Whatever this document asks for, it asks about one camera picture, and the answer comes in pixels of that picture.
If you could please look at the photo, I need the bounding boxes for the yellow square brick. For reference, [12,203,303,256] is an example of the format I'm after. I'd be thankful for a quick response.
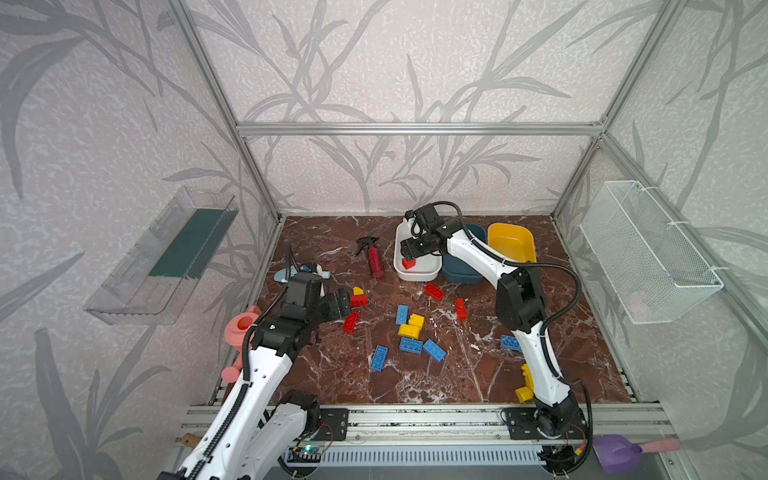
[408,314,425,329]

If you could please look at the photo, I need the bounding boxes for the yellow curved brick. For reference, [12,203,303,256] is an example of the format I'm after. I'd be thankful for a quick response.
[398,324,421,341]

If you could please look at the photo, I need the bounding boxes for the blue brick by right arm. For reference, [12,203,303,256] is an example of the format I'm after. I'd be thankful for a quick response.
[500,335,522,352]

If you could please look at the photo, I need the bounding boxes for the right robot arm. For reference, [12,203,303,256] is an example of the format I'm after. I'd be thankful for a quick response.
[400,201,582,438]

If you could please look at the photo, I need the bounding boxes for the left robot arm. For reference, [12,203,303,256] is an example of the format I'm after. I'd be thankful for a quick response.
[159,251,352,479]

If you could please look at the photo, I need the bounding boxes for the white plastic bin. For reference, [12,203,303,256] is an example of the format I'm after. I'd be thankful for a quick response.
[393,219,443,282]

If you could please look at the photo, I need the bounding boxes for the teal toy scraper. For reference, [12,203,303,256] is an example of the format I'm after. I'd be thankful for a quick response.
[273,263,331,283]

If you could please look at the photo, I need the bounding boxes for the teal plastic bin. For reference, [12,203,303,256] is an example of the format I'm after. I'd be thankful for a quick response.
[441,223,487,285]

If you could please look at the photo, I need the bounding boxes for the pink watering can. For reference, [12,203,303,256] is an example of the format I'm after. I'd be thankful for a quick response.
[221,306,262,384]

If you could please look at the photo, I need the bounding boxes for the blue brick upright centre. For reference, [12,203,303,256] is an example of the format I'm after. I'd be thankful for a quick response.
[396,305,409,325]

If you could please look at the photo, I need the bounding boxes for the yellow plastic bin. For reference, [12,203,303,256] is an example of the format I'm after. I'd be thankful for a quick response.
[487,223,536,263]

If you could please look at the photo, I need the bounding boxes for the blue brick lower left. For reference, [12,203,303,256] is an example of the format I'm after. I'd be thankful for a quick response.
[370,345,388,372]

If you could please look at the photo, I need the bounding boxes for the blue brick centre low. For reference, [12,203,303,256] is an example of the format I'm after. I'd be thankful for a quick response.
[399,337,423,355]

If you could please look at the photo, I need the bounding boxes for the blue brick centre right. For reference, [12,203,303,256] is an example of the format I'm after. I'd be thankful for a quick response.
[423,340,446,363]

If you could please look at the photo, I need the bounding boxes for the yellow tall brick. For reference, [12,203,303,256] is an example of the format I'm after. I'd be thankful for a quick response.
[521,364,534,391]

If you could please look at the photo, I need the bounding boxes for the yellow small brick front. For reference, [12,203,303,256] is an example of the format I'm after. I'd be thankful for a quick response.
[515,387,534,403]

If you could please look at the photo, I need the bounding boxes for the purple toy shovel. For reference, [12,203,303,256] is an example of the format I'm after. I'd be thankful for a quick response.
[593,435,681,473]

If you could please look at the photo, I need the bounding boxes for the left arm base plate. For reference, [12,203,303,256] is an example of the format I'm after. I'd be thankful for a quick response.
[299,407,350,442]

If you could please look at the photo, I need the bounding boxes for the clear acrylic wall shelf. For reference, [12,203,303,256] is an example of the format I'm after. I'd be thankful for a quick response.
[84,187,239,326]

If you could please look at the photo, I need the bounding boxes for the aluminium front rail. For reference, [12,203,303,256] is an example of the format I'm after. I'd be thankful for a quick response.
[161,403,691,480]

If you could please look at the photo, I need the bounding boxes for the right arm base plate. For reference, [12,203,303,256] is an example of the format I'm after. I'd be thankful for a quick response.
[501,405,588,442]

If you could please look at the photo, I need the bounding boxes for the white wire basket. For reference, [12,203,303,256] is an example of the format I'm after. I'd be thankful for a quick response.
[580,180,724,325]

